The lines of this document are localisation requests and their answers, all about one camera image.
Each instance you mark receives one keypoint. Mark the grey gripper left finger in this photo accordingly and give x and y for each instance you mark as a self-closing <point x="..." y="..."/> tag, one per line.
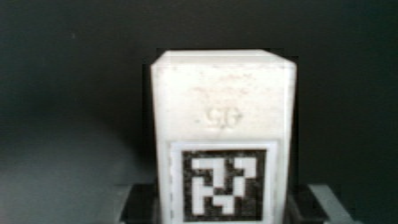
<point x="139" y="207"/>

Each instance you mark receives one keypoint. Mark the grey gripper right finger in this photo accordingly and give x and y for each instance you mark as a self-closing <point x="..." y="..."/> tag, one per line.
<point x="315" y="207"/>

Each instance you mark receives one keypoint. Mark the white tagged leg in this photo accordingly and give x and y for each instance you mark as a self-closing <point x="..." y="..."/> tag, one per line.
<point x="222" y="96"/>

